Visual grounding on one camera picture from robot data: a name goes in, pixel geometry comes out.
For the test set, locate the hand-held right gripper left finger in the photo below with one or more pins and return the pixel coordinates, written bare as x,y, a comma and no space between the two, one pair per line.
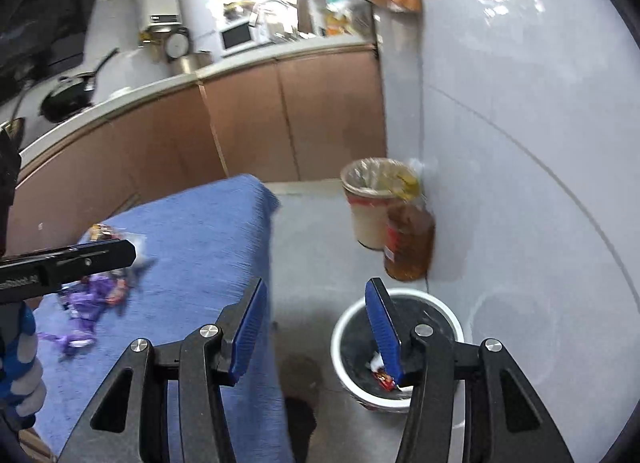
247,330

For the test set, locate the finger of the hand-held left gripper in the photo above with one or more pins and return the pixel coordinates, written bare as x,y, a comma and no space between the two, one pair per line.
95,258

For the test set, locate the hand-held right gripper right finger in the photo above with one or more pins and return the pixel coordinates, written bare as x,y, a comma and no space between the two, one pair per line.
382,335

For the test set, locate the white bin with black liner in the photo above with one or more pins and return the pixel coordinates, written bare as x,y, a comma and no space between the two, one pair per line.
350,338

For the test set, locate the person's left hand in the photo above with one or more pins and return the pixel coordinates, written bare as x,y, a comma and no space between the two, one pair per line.
22,363

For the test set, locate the colourful snack packet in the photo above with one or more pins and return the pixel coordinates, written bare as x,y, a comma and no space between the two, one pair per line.
98,233

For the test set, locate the red snack wrapper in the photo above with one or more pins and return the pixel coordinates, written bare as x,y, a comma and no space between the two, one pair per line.
386,379

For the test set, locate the clear plastic wrapper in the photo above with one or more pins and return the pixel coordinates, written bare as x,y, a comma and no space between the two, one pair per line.
140,255

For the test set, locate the blue towel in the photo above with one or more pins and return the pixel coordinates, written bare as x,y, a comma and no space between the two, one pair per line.
200,253

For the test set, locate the cooking oil bottle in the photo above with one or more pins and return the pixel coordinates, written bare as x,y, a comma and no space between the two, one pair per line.
407,243

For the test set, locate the beige bin with clear liner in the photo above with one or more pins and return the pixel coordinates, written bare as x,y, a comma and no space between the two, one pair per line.
367,223

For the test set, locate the black frying pan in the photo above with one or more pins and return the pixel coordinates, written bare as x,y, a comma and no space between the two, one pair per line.
65,100

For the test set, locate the white kitchen countertop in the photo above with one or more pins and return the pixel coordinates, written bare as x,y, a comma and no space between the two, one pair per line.
150,85

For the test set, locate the brown kitchen base cabinets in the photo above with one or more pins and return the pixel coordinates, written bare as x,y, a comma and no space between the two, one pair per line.
250,118

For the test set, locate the steel pot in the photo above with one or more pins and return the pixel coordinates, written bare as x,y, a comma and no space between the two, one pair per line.
192,62

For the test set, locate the black range hood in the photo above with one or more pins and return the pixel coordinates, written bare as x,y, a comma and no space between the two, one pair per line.
45,33

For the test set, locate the white microwave oven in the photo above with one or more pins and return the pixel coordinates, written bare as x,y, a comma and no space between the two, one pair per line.
236,35

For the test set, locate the white water heater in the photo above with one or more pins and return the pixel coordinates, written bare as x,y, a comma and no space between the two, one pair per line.
161,0

